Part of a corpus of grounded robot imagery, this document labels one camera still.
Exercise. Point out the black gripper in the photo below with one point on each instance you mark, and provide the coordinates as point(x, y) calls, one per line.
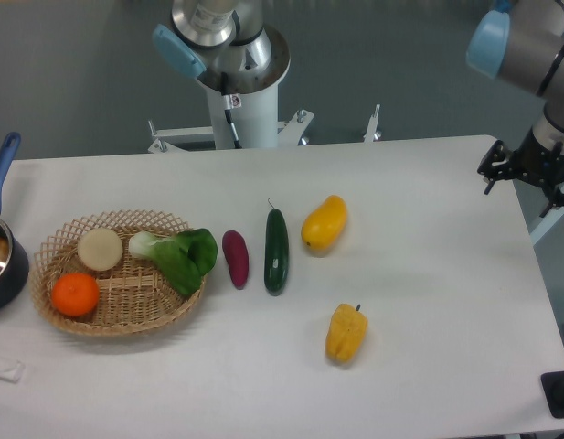
point(532, 161)

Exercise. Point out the yellow mango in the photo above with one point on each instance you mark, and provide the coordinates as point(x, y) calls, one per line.
point(324, 225)

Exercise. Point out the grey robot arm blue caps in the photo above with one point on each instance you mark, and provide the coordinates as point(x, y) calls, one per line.
point(522, 44)

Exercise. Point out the black device at table edge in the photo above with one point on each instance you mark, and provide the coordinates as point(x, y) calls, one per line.
point(553, 387)

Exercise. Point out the yellow bell pepper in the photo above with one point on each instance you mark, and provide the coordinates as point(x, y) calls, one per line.
point(346, 333)

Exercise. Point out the dark green cucumber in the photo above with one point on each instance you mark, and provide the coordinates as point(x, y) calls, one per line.
point(276, 252)

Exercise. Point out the purple sweet potato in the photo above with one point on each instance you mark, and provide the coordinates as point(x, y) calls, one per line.
point(237, 258)

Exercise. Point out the green bok choy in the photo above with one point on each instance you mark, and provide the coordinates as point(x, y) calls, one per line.
point(184, 259)

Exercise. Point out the woven wicker basket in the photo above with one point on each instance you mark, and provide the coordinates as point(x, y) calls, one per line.
point(135, 297)

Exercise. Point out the beige round bun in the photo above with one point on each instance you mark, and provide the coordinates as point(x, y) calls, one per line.
point(100, 249)

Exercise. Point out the orange mandarin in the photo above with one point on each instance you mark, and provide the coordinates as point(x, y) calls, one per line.
point(75, 294)

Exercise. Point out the clear plastic packet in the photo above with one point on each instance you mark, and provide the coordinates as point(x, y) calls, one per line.
point(11, 370)

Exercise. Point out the white frame bar right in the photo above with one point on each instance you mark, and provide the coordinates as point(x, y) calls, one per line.
point(543, 224)

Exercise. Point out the white metal base frame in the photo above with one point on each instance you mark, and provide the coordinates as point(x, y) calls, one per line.
point(290, 133)

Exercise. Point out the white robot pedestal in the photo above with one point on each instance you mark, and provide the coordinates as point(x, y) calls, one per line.
point(242, 91)

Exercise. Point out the blue saucepan with handle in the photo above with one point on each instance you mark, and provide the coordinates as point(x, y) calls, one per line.
point(14, 264)

